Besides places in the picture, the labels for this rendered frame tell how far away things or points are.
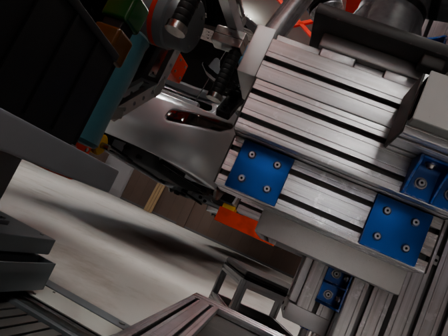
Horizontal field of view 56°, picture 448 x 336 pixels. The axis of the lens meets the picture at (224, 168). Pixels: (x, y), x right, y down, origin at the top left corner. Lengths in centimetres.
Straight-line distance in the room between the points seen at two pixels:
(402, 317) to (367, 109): 39
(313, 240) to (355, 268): 9
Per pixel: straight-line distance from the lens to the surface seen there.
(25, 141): 39
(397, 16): 78
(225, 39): 122
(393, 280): 81
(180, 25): 86
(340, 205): 71
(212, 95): 115
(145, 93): 126
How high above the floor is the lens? 43
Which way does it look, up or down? 8 degrees up
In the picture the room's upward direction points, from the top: 25 degrees clockwise
